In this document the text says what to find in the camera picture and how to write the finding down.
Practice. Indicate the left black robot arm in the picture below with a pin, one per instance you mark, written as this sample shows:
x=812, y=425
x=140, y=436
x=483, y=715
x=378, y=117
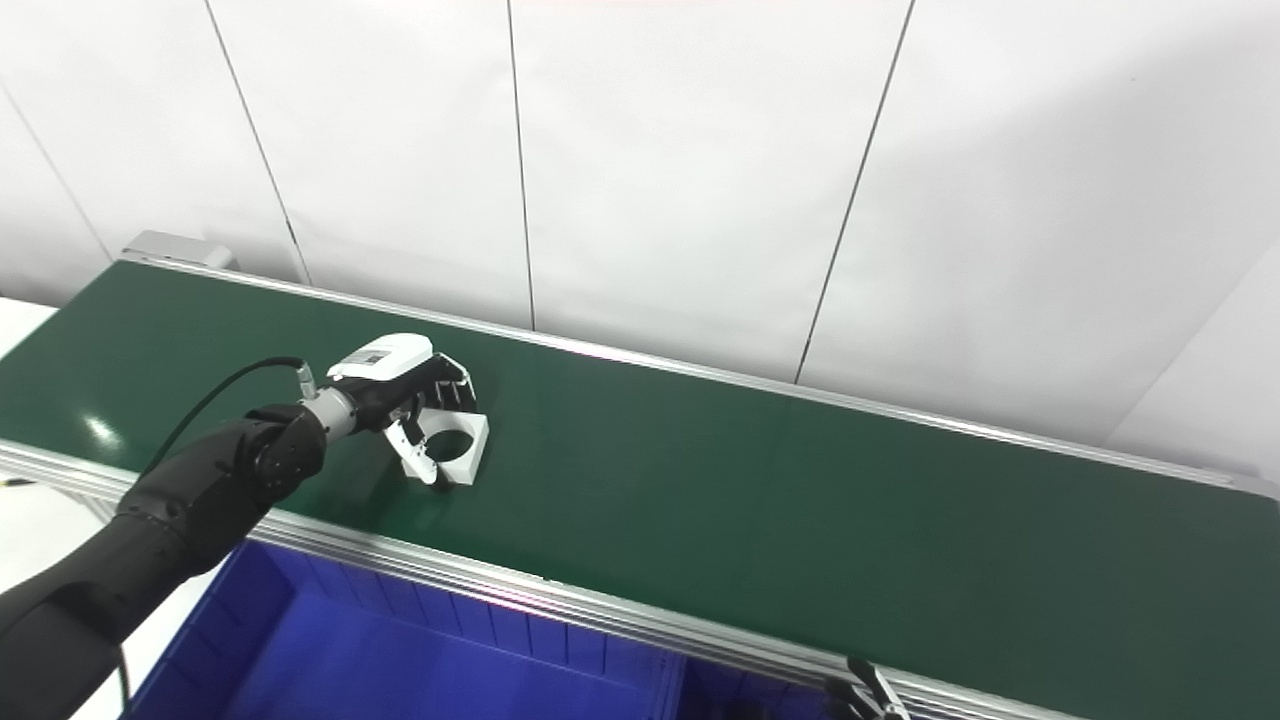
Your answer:
x=170, y=520

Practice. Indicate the green conveyor belt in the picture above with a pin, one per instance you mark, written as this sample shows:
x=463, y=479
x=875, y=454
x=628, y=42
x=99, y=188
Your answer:
x=800, y=520
x=500, y=587

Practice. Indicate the white square part with hole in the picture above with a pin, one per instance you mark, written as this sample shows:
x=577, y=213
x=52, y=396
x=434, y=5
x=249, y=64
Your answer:
x=475, y=445

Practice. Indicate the grey conveyor motor housing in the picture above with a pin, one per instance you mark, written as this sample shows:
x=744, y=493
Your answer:
x=175, y=247

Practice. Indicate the blue plastic bin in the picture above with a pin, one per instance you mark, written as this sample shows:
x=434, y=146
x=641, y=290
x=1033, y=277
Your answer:
x=760, y=695
x=400, y=670

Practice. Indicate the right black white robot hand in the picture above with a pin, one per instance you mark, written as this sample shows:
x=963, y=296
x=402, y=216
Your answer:
x=870, y=700

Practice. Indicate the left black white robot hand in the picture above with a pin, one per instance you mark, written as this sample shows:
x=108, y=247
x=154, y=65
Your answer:
x=385, y=365

